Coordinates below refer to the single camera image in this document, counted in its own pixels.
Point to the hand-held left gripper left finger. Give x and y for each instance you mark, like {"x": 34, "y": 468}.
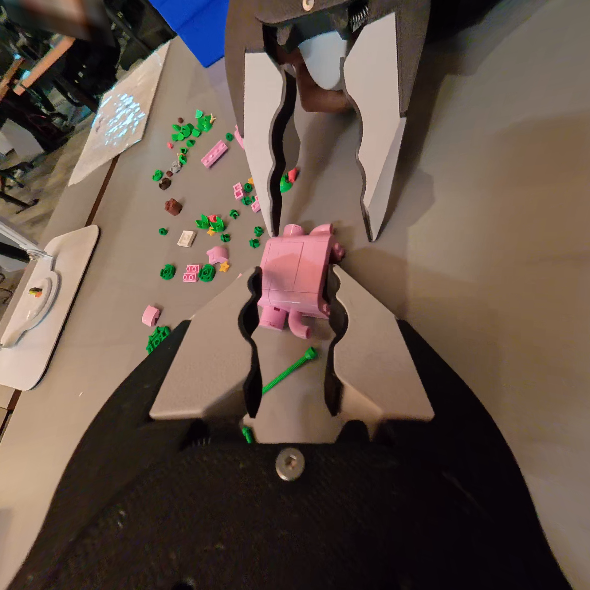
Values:
{"x": 203, "y": 368}

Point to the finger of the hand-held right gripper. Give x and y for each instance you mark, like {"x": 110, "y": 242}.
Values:
{"x": 378, "y": 92}
{"x": 260, "y": 129}

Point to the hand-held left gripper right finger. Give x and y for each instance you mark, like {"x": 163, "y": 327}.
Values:
{"x": 382, "y": 368}

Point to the pink square brick base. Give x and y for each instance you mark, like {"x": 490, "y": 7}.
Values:
{"x": 295, "y": 272}

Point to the person's right hand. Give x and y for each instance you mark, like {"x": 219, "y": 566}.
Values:
{"x": 322, "y": 99}

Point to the pink half cylinder brick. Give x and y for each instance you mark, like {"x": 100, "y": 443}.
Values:
{"x": 238, "y": 137}

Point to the blue plastic bin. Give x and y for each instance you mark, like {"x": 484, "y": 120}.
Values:
{"x": 198, "y": 27}

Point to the green octagonal web piece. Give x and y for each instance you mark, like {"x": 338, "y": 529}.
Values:
{"x": 156, "y": 340}

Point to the pink curved slope tile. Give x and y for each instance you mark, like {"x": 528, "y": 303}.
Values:
{"x": 150, "y": 316}

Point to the green flexible bar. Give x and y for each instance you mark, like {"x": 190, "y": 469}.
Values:
{"x": 288, "y": 368}

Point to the pink stepped studded plate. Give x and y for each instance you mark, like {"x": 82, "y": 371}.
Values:
{"x": 191, "y": 273}

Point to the green spiky leaf element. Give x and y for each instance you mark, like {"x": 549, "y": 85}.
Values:
{"x": 203, "y": 223}

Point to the pink curved brick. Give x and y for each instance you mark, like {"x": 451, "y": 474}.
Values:
{"x": 216, "y": 253}

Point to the brown round brick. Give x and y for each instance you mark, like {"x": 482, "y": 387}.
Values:
{"x": 173, "y": 207}

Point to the white square plate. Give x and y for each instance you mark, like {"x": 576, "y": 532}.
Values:
{"x": 186, "y": 238}

